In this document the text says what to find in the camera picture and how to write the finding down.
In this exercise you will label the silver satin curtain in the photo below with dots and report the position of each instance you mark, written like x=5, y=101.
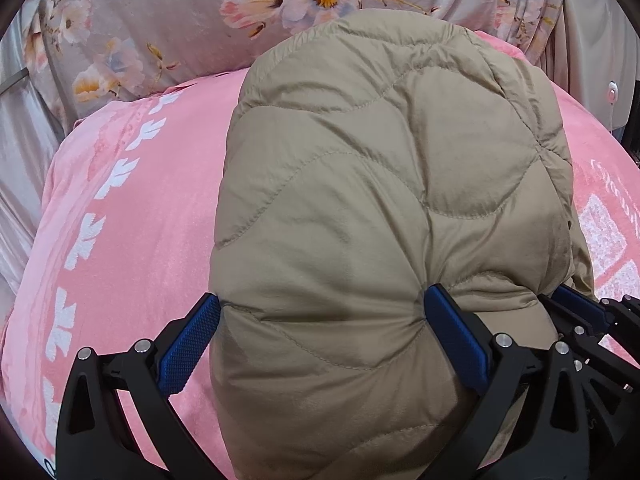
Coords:
x=30, y=135

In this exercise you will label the khaki quilted puffer jacket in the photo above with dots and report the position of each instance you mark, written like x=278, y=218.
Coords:
x=368, y=158

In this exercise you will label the grey floral quilt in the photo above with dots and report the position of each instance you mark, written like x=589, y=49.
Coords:
x=85, y=53

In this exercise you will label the pink bow-print blanket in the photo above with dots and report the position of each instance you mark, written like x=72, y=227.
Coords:
x=127, y=234

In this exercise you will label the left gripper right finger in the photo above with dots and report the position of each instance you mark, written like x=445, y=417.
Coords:
x=551, y=437

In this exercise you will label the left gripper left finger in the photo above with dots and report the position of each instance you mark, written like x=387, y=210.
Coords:
x=94, y=439

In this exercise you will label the beige pleated curtain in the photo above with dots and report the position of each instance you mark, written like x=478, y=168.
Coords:
x=593, y=54

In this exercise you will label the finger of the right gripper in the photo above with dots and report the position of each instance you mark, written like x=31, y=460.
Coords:
x=569, y=309

